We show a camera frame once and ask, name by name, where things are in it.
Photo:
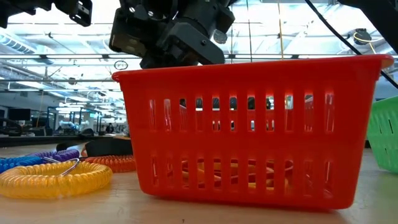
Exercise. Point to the red plastic basket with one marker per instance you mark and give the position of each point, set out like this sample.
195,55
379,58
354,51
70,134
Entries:
248,143

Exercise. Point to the background robot workstation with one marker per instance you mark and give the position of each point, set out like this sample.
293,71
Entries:
18,114

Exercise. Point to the long ceiling light bar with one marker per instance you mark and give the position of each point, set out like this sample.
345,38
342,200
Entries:
77,56

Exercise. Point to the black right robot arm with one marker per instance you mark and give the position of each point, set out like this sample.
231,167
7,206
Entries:
379,18

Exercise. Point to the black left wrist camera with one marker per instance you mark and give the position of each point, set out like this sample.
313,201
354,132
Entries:
192,43

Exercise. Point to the green plastic basket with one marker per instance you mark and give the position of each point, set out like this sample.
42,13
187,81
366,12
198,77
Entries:
385,133

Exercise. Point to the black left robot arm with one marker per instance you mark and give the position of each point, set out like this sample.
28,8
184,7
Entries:
15,12

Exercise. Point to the person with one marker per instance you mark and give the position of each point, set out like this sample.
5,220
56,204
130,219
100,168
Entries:
109,128

